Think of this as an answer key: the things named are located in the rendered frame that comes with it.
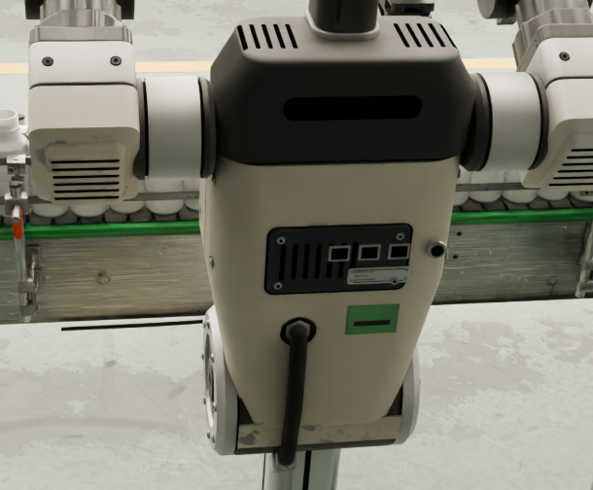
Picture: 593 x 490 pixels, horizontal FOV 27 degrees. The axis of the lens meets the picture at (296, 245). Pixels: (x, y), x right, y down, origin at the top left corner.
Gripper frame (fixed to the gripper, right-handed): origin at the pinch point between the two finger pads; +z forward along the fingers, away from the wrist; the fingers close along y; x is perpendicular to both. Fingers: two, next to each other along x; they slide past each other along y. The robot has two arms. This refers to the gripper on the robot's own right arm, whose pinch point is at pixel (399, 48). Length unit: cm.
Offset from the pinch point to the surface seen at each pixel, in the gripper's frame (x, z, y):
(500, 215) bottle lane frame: -18.6, 27.3, -5.0
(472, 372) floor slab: -51, 126, 74
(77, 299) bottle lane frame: 49, 40, -5
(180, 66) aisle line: 10, 124, 262
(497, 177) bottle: -18.1, 21.8, -2.1
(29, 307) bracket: 56, 37, -10
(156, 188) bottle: 36.4, 21.7, -2.5
